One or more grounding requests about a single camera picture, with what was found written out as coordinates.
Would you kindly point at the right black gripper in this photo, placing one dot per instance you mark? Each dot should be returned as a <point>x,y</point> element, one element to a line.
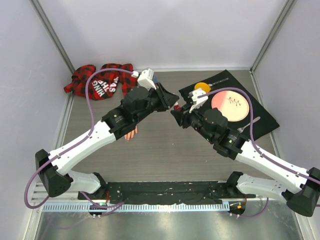
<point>179,115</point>

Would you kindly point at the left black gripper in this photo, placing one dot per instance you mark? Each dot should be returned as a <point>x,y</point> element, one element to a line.
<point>168,99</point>

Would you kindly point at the red nail polish bottle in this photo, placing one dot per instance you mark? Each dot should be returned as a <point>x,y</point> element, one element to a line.
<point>177,107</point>

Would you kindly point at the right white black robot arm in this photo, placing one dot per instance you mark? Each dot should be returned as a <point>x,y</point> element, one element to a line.
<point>297,187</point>

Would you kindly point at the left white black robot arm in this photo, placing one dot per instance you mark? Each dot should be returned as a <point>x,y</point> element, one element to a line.
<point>55,168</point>

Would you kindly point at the yellow mug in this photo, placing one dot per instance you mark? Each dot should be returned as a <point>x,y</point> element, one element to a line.
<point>203,86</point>

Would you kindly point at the pink cream plate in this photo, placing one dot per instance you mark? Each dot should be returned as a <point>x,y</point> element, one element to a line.
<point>231,104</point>

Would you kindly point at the mannequin hand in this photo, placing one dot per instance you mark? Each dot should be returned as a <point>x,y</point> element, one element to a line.
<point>131,134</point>

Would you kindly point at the silver fork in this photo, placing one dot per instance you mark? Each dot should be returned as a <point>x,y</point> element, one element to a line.
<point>241,129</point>

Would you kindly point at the red black plaid shirt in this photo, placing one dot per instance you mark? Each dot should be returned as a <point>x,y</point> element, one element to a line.
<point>102,86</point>

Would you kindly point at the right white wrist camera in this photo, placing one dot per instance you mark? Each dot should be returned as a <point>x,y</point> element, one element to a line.
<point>198,98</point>

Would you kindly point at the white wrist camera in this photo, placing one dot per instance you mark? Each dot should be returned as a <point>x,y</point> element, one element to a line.
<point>145,78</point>
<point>198,98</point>

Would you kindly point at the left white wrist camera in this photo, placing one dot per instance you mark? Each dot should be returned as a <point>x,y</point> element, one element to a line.
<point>145,78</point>

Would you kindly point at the dark handled knife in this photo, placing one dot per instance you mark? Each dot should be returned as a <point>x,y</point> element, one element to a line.
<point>218,82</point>

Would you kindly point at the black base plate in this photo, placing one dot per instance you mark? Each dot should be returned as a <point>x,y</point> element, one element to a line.
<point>168,193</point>

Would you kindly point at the white cable duct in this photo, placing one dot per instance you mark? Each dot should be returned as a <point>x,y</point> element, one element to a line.
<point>131,208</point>

